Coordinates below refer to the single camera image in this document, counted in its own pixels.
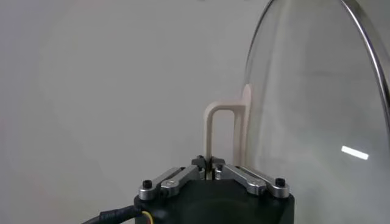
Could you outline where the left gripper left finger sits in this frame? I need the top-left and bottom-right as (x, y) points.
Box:
(137, 155), (211, 201)

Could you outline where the glass lid with cream handle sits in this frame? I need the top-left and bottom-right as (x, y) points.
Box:
(203, 0), (390, 224)

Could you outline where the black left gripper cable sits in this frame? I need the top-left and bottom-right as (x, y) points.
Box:
(80, 205), (154, 224)

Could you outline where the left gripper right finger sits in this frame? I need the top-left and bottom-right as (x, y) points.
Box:
(211, 155), (291, 200)

